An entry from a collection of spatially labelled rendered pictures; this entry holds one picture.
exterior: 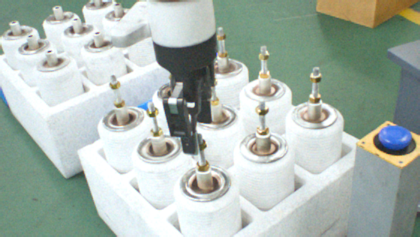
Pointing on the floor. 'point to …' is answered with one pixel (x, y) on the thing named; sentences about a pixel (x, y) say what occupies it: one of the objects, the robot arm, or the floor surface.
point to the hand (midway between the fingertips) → (197, 129)
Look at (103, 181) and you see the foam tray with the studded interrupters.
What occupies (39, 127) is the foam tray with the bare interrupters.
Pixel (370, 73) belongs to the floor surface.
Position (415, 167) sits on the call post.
